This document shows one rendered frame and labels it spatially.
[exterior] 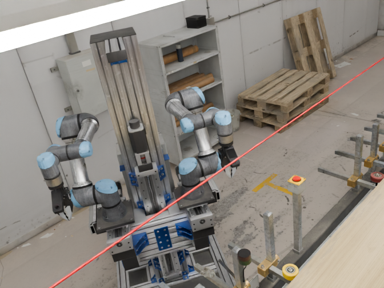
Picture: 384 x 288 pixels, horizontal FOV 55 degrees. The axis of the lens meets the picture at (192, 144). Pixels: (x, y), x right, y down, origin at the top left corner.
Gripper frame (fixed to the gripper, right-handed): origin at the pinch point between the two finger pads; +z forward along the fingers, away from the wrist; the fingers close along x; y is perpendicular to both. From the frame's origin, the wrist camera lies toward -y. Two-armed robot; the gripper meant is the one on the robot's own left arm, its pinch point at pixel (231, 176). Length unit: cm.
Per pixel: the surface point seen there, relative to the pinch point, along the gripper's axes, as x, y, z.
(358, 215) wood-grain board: -69, -10, 42
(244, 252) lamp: 7.1, -34.7, 18.7
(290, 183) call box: -30.3, -5.2, 10.7
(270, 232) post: -11.6, -20.0, 25.6
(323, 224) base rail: -59, 10, 62
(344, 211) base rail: -78, 16, 63
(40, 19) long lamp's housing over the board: 49, -98, -102
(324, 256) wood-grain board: -36, -31, 41
